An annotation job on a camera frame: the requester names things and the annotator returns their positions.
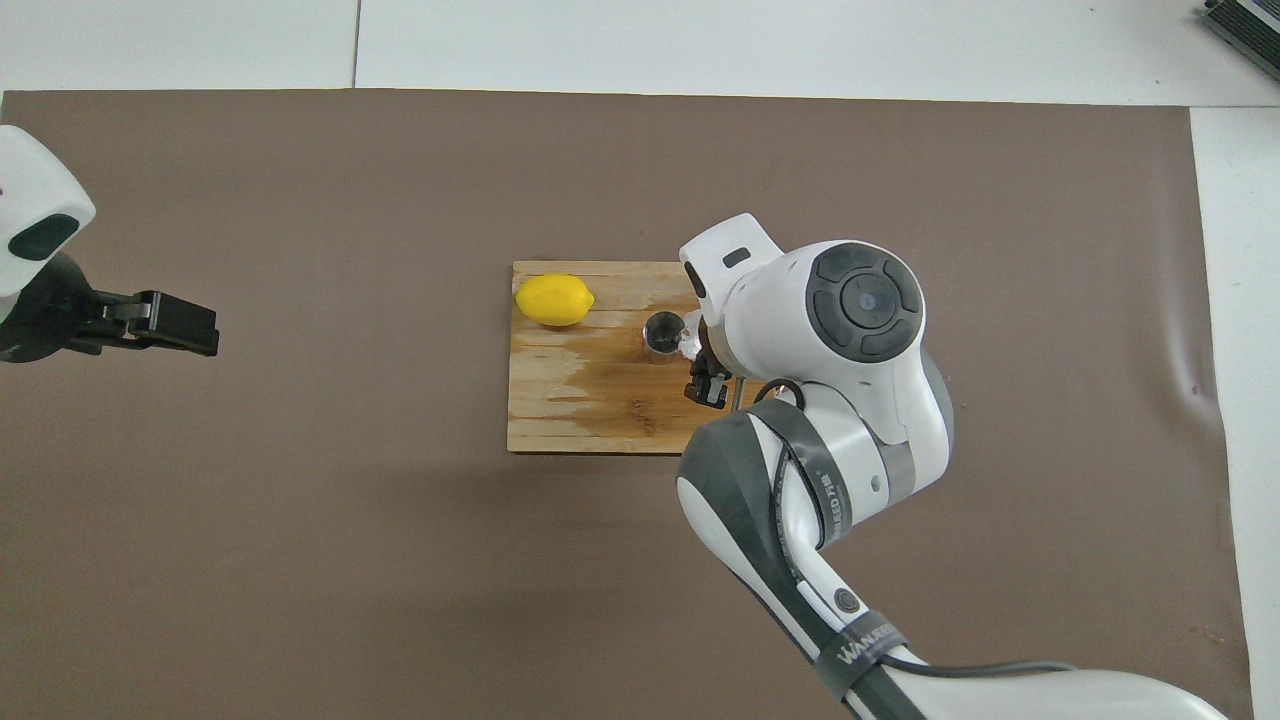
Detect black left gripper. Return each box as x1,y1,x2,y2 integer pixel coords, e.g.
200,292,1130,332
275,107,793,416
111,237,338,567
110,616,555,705
0,250,220,364

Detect steel double jigger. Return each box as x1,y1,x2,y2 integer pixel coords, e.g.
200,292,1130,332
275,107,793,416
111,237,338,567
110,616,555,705
641,310,690,367

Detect wooden cutting board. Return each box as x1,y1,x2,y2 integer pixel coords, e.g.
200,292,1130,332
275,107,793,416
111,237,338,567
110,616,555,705
507,261,746,456

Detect yellow lemon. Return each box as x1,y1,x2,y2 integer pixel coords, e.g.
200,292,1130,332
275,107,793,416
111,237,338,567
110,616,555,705
515,274,596,328

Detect brown paper table mat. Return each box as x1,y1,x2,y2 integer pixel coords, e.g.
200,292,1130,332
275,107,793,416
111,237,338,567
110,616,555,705
0,88,1256,720

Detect grey black electronic box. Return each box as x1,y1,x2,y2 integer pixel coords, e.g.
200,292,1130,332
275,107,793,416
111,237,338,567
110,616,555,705
1197,0,1280,83

